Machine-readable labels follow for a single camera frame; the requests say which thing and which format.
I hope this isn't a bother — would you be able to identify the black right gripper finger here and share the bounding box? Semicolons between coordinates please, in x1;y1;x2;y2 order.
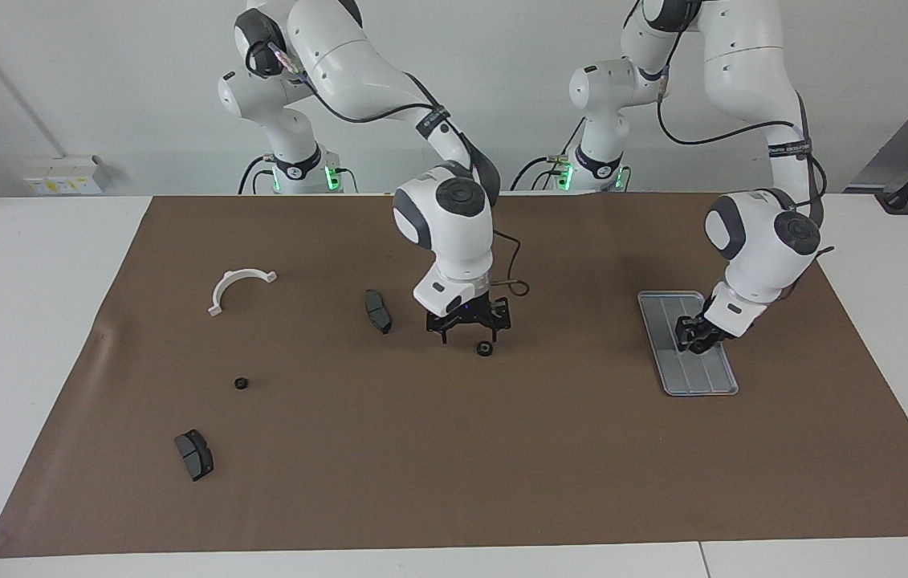
425;311;462;345
479;298;513;343

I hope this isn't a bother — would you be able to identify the silver metal tray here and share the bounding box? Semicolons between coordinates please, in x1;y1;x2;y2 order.
637;291;739;397

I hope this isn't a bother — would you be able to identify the dark grey brake pad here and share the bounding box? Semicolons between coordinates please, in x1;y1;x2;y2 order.
174;429;215;482
363;289;393;336

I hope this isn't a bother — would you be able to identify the brown table mat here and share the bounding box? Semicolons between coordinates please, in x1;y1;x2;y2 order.
0;191;908;559

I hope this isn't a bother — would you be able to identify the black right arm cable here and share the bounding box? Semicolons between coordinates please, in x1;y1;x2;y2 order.
265;40;532;299

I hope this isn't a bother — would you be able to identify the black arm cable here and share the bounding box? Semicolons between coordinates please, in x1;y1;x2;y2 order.
654;0;828;234
265;40;532;299

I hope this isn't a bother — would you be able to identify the black base cable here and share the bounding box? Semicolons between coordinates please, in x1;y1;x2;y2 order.
511;120;583;192
238;157;274;195

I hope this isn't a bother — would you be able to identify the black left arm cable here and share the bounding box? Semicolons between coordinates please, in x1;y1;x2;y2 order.
654;0;828;234

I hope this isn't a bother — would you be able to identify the white curved plastic bracket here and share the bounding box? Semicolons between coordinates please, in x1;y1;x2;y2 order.
207;268;279;317

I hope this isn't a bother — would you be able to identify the white wall socket box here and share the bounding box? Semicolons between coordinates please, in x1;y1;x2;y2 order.
24;155;111;196

